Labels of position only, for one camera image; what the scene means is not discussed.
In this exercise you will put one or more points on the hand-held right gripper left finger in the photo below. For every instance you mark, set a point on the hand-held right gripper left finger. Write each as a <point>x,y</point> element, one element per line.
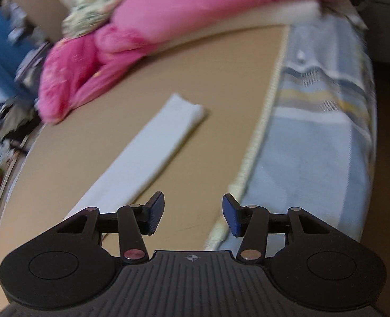
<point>156,209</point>

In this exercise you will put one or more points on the floral white quilt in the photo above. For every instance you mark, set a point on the floral white quilt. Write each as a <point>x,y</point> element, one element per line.
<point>92,3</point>

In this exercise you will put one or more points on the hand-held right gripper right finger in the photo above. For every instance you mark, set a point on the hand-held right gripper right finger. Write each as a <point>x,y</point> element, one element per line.
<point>230,214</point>

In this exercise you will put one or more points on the white cloth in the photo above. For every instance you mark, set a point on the white cloth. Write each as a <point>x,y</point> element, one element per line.
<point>162,138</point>

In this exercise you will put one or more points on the blue curtain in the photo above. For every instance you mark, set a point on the blue curtain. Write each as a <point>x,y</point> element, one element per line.
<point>0,56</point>

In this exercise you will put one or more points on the pink quilt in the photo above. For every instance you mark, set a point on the pink quilt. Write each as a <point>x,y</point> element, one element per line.
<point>168,16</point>

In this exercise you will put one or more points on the pile of dark clothes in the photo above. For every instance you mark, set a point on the pile of dark clothes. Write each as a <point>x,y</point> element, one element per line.
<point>11,122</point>

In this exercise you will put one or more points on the wooden board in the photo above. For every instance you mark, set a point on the wooden board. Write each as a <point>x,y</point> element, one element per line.
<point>33,0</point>

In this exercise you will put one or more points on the striped blue bed sheet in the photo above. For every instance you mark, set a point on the striped blue bed sheet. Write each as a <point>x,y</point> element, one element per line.
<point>314,145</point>

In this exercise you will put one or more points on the tan bed mat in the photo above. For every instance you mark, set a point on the tan bed mat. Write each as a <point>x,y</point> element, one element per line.
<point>221,89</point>

